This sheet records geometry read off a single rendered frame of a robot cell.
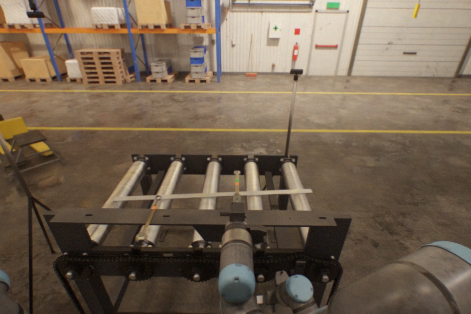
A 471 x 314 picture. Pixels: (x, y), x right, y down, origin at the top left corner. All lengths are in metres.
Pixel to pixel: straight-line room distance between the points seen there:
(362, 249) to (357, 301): 2.27
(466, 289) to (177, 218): 0.89
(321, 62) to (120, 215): 9.71
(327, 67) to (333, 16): 1.68
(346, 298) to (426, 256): 0.15
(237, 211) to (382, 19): 10.47
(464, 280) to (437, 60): 11.91
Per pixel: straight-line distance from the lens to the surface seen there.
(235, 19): 9.82
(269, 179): 1.97
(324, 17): 10.20
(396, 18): 11.18
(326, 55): 10.35
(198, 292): 2.24
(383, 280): 0.48
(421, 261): 0.52
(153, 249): 1.30
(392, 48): 11.29
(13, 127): 5.77
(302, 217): 1.10
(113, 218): 1.17
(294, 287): 1.00
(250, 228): 0.76
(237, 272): 0.65
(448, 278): 0.52
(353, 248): 2.72
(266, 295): 1.19
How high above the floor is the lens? 1.90
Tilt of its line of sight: 30 degrees down
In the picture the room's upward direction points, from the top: straight up
